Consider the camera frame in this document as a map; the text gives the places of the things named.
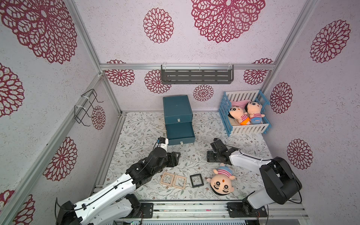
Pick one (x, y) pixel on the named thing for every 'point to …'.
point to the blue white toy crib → (231, 126)
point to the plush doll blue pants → (254, 108)
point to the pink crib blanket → (241, 103)
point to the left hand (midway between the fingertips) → (176, 155)
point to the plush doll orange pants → (237, 113)
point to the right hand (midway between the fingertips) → (214, 157)
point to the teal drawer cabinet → (178, 119)
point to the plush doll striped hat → (221, 183)
